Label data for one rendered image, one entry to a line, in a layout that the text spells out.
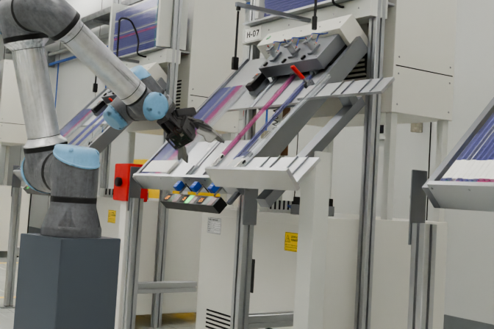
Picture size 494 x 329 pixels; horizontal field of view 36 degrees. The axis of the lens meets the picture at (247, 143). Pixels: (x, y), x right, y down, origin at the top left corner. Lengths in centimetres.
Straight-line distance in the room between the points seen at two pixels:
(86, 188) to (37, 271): 23
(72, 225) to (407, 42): 144
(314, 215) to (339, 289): 51
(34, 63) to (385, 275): 140
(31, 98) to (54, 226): 35
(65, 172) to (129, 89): 29
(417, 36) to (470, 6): 151
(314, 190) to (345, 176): 272
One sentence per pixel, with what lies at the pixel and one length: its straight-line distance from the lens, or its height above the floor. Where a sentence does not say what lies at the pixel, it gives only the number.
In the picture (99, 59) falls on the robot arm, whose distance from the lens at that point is 200.
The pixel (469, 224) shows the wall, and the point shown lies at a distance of 416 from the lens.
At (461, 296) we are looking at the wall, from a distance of 421.
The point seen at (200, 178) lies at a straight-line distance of 245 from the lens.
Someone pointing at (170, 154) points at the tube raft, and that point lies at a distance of 282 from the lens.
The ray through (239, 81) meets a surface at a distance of 303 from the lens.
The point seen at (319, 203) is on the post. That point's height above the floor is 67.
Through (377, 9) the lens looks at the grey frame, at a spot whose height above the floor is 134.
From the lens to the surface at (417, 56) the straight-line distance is 283.
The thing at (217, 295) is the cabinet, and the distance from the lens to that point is 295.
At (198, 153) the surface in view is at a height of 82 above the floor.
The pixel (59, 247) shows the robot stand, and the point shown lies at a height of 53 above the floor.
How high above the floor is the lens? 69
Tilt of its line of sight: 4 degrees up
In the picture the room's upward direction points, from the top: 3 degrees clockwise
